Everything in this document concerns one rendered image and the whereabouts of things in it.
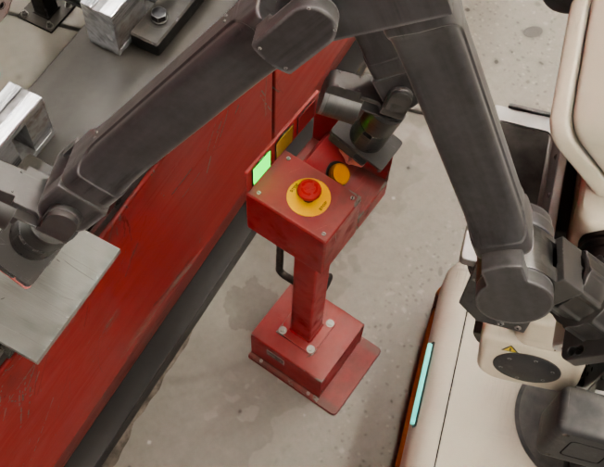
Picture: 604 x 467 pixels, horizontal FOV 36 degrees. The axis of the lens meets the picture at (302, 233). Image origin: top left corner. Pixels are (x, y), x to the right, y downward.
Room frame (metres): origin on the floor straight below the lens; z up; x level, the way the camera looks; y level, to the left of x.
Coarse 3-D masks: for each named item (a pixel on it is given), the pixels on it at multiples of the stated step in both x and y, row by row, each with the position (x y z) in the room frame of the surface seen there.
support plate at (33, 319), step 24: (72, 240) 0.55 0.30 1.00; (96, 240) 0.55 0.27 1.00; (72, 264) 0.52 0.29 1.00; (96, 264) 0.52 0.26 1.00; (0, 288) 0.48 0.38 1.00; (48, 288) 0.48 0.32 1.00; (72, 288) 0.48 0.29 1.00; (0, 312) 0.44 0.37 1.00; (24, 312) 0.45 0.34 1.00; (48, 312) 0.45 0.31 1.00; (72, 312) 0.45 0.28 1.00; (0, 336) 0.41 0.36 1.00; (24, 336) 0.41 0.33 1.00; (48, 336) 0.42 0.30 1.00
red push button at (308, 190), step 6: (306, 180) 0.78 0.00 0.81; (312, 180) 0.78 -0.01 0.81; (300, 186) 0.77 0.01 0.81; (306, 186) 0.77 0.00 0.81; (312, 186) 0.77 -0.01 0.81; (318, 186) 0.77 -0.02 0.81; (300, 192) 0.76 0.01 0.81; (306, 192) 0.76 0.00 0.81; (312, 192) 0.76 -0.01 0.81; (318, 192) 0.76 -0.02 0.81; (306, 198) 0.75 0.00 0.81; (312, 198) 0.75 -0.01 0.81
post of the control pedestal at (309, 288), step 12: (300, 264) 0.80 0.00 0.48; (300, 276) 0.79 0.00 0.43; (312, 276) 0.78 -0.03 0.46; (324, 276) 0.81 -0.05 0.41; (300, 288) 0.79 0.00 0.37; (312, 288) 0.78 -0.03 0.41; (324, 288) 0.81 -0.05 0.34; (300, 300) 0.79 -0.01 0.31; (312, 300) 0.78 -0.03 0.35; (324, 300) 0.82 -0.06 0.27; (300, 312) 0.79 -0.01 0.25; (312, 312) 0.78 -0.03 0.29; (300, 324) 0.79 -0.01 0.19; (312, 324) 0.78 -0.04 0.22; (312, 336) 0.79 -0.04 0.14
